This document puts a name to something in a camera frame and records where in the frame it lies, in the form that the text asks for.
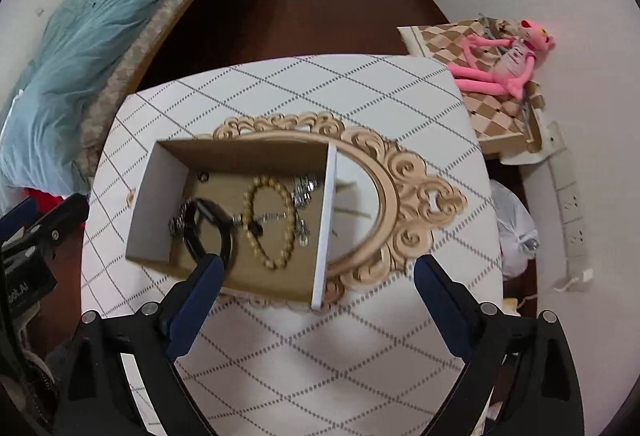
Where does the black smart watch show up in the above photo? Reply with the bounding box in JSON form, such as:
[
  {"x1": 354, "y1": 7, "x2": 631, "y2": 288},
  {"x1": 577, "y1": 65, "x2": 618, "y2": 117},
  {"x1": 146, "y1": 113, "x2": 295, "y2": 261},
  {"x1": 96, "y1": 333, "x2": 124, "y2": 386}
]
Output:
[{"x1": 181, "y1": 198, "x2": 233, "y2": 269}]

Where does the white cardboard box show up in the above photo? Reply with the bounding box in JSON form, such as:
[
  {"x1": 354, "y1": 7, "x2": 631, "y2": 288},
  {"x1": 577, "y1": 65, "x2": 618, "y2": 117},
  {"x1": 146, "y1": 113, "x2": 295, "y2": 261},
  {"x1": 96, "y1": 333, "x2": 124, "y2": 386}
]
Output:
[{"x1": 125, "y1": 138, "x2": 337, "y2": 309}]

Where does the wooden bead bracelet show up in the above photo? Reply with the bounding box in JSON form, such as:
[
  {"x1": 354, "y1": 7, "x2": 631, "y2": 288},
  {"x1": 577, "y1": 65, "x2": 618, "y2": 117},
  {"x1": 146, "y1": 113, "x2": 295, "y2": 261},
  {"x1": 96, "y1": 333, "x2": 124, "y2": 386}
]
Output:
[{"x1": 242, "y1": 174, "x2": 300, "y2": 272}]

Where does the small silver charm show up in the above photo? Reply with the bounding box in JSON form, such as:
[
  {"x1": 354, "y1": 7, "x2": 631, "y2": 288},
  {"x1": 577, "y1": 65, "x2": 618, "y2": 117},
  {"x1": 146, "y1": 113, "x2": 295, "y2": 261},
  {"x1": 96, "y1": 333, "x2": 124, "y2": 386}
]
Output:
[{"x1": 291, "y1": 175, "x2": 319, "y2": 247}]

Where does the red cloth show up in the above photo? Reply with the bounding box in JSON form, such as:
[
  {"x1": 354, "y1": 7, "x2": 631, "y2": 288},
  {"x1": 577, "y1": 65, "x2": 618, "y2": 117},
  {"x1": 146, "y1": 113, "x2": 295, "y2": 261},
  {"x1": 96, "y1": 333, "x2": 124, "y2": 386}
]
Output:
[{"x1": 25, "y1": 188, "x2": 64, "y2": 211}]

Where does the white plastic bag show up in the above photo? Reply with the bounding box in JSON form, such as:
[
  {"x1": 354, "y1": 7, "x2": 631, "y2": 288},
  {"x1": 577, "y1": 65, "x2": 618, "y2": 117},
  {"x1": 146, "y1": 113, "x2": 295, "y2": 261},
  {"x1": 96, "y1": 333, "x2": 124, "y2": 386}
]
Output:
[{"x1": 490, "y1": 179, "x2": 539, "y2": 280}]

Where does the white patterned tablecloth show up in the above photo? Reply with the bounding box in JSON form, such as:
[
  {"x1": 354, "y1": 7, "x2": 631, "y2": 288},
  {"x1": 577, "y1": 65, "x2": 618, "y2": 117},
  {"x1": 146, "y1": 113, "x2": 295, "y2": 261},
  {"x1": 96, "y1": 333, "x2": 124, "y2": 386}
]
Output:
[{"x1": 81, "y1": 55, "x2": 502, "y2": 435}]

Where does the white charger plug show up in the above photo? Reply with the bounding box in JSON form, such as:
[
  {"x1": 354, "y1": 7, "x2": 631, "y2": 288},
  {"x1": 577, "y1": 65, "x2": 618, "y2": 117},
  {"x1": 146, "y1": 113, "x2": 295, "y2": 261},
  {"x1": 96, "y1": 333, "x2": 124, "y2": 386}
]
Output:
[{"x1": 554, "y1": 268, "x2": 593, "y2": 293}]

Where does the light blue blanket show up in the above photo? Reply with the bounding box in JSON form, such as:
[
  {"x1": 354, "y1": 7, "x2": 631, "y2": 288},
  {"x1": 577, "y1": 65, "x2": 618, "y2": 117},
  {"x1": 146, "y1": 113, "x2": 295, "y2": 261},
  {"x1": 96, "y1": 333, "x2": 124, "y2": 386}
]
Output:
[{"x1": 1, "y1": 0, "x2": 163, "y2": 207}]

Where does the checkered beige cushion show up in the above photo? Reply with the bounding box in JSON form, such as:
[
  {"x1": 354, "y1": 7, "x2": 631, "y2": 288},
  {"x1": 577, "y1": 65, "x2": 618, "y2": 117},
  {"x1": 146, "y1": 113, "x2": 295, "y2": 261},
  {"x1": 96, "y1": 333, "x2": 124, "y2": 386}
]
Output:
[{"x1": 398, "y1": 16, "x2": 553, "y2": 158}]

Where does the pink panther plush toy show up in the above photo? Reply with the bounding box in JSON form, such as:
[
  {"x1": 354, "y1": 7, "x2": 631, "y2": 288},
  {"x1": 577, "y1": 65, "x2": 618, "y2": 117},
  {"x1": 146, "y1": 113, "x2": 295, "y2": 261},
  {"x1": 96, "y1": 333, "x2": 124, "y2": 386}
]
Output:
[{"x1": 448, "y1": 19, "x2": 555, "y2": 100}]

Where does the bed with beige mattress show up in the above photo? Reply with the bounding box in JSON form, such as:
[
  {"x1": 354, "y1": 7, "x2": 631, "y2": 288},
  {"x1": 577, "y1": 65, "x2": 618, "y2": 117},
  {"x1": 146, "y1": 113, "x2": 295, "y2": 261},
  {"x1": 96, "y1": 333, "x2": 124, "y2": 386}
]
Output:
[{"x1": 76, "y1": 0, "x2": 193, "y2": 179}]

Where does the white wall power strip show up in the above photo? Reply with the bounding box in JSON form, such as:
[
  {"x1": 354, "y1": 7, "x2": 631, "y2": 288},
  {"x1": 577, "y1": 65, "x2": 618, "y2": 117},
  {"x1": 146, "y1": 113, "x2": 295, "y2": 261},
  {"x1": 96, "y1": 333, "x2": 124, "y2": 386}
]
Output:
[{"x1": 548, "y1": 121, "x2": 592, "y2": 291}]

